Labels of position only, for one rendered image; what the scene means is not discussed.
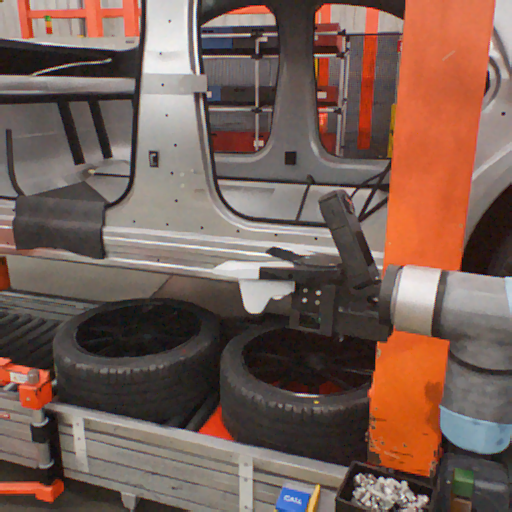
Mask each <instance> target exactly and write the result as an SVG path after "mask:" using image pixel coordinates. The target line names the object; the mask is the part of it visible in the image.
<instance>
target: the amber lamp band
mask: <svg viewBox="0 0 512 512"><path fill-rule="evenodd" d="M471 507H472V498H469V500H464V499H459V498H455V497H454V493H453V491H452V488H451V494H450V512H471Z"/></svg>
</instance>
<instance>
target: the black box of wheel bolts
mask: <svg viewBox="0 0 512 512"><path fill-rule="evenodd" d="M436 493H437V488H436V487H433V485H429V484H425V483H422V482H419V481H415V480H412V479H409V478H406V477H404V476H401V475H398V474H394V473H391V472H388V471H385V470H381V468H377V467H374V466H370V465H367V464H364V463H360V462H357V461H352V463H351V465H350V467H348V469H347V472H346V474H345V477H344V479H343V481H342V484H341V486H340V488H339V490H338V492H337V495H336V497H334V501H336V507H334V511H335V512H434V505H435V499H436Z"/></svg>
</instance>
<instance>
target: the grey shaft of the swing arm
mask: <svg viewBox="0 0 512 512"><path fill-rule="evenodd" d="M27 381H28V386H33V387H35V386H36V385H38V384H40V382H41V380H40V373H39V370H38V369H31V370H28V372H27ZM32 416H34V420H33V422H32V423H30V432H31V438H32V442H36V443H37V445H38V451H39V458H40V464H39V465H38V466H36V473H37V480H39V482H40V483H43V486H45V487H49V485H52V484H53V483H54V482H55V480H56V479H61V480H62V481H63V482H65V474H64V467H63V459H62V450H61V442H60V435H59V427H58V419H57V414H54V413H50V412H46V410H45V406H42V408H41V409H40V410H32Z"/></svg>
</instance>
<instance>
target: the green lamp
mask: <svg viewBox="0 0 512 512"><path fill-rule="evenodd" d="M474 486H475V480H474V473H472V471H471V470H466V469H460V468H454V471H453V479H452V491H453V493H455V494H459V496H465V497H469V498H472V497H473V492H474Z"/></svg>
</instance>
